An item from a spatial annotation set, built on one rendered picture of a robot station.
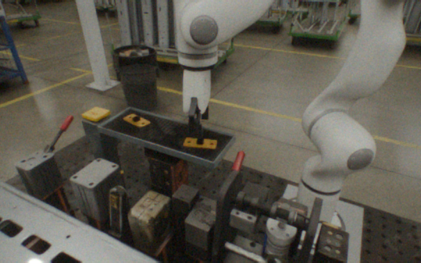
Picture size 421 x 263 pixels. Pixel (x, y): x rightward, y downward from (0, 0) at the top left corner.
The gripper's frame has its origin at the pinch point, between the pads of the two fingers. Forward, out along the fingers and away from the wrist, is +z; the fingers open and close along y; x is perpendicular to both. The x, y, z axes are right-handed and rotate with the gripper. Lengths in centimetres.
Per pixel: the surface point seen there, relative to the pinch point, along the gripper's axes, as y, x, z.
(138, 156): -49, -43, 52
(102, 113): -11.8, -33.0, 5.8
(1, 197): 12, -54, 22
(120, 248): 21.7, -14.6, 21.5
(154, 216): 18.0, -7.0, 14.0
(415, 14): -583, 319, 55
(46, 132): -160, -201, 122
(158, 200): 13.3, -7.6, 13.8
